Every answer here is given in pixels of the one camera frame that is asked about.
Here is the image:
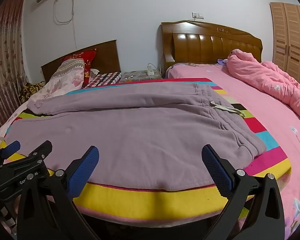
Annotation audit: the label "dark wooden headboard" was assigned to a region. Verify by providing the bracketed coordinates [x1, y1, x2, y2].
[41, 39, 122, 83]

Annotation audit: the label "pale pink floral sheet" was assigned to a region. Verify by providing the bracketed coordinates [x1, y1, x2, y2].
[0, 100, 30, 153]

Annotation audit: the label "colourful striped blanket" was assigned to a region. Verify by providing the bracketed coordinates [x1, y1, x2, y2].
[5, 78, 292, 225]

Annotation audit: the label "striped floral curtain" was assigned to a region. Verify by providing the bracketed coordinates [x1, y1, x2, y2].
[0, 0, 28, 135]

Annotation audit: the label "brown patterned blanket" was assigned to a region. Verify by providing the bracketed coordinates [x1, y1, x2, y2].
[19, 81, 46, 103]

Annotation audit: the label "red patterned pillow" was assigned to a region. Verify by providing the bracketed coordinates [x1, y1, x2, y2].
[62, 50, 98, 88]

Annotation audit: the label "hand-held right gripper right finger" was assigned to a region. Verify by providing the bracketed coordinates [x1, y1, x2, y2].
[201, 144, 285, 240]

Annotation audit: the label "purple fleece pants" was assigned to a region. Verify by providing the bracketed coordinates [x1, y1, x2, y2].
[27, 82, 267, 191]

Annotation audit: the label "glossy wooden headboard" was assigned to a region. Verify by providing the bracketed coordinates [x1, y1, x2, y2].
[161, 20, 263, 72]

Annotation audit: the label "nightstand with patterned cover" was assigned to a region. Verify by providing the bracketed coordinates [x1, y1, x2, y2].
[120, 69, 163, 83]

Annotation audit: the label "pink bed sheet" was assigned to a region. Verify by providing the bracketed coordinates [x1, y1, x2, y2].
[165, 62, 300, 240]

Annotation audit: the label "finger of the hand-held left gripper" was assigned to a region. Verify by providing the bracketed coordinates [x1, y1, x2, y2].
[0, 141, 21, 165]
[27, 140, 53, 167]

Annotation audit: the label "floral patterned pillow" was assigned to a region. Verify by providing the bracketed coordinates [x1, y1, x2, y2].
[27, 58, 86, 101]

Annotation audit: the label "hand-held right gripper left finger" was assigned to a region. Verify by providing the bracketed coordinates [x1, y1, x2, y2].
[17, 145, 102, 240]

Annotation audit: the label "white wall cable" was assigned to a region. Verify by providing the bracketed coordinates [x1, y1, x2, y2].
[53, 0, 77, 49]

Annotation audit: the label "pink quilt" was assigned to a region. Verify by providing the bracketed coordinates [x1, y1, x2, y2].
[226, 49, 300, 125]

